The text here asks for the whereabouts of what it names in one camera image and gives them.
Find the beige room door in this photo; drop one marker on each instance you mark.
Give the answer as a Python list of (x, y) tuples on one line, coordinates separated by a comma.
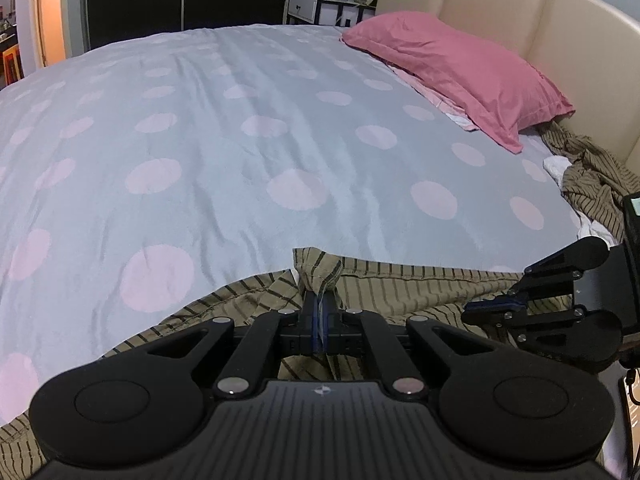
[(61, 30)]

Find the polka dot bed sheet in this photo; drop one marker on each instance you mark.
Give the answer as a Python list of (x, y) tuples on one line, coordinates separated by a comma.
[(143, 175)]

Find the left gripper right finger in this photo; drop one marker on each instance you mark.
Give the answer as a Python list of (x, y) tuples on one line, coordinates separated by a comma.
[(366, 336)]

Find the light pink pillow under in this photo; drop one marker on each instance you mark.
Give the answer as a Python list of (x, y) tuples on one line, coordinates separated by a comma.
[(452, 110)]

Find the beige padded headboard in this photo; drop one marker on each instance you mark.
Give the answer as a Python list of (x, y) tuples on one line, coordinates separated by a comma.
[(588, 48)]

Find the white bedside table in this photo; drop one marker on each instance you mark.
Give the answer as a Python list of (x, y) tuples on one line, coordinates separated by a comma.
[(340, 13)]

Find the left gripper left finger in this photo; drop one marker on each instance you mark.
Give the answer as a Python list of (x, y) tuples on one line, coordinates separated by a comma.
[(257, 350)]

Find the pink pillow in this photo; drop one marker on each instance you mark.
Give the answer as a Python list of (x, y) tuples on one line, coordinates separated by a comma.
[(499, 91)]

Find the olive striped top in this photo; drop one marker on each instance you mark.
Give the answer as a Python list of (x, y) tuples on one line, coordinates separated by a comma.
[(581, 150)]

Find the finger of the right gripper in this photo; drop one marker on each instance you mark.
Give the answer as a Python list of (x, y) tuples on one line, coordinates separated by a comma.
[(503, 312)]

